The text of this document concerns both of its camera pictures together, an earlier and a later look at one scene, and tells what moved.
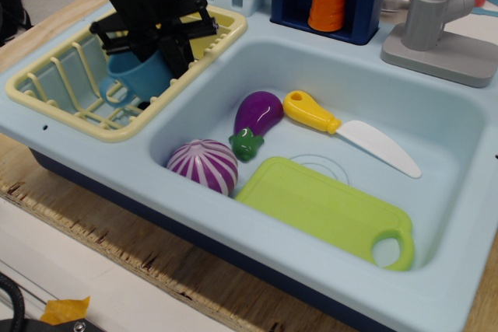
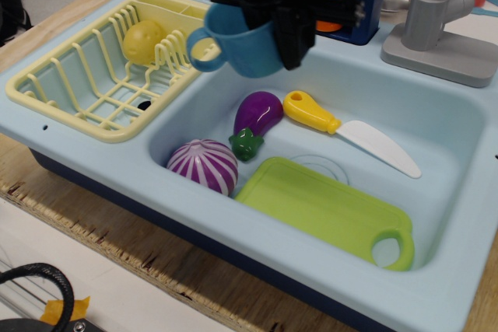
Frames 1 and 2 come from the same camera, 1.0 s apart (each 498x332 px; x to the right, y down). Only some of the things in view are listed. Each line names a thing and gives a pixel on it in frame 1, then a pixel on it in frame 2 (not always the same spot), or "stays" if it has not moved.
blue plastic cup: (130, 80) to (250, 51)
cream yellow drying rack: (64, 83) stays
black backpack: (13, 18) stays
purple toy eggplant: (255, 113) stays
